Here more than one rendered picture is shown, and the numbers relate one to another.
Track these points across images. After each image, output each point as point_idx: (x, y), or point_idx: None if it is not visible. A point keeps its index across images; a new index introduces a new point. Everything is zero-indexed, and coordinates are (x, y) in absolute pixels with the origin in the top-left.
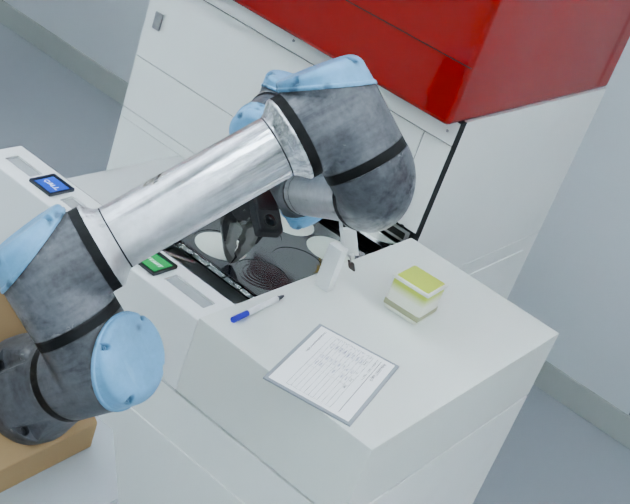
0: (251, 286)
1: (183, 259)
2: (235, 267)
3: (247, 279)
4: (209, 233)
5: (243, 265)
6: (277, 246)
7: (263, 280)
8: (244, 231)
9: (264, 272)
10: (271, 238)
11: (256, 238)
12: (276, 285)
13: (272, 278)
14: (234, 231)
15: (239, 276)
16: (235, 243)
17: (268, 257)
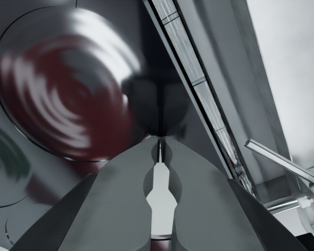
0: (129, 25)
1: (272, 150)
2: (149, 124)
3: (130, 69)
4: (166, 230)
5: (122, 135)
6: (16, 207)
7: (77, 68)
8: (151, 228)
9: (66, 109)
10: (28, 228)
11: (89, 195)
12: (36, 43)
13: (45, 81)
14: (216, 223)
15: (152, 83)
16: (182, 173)
17: (44, 170)
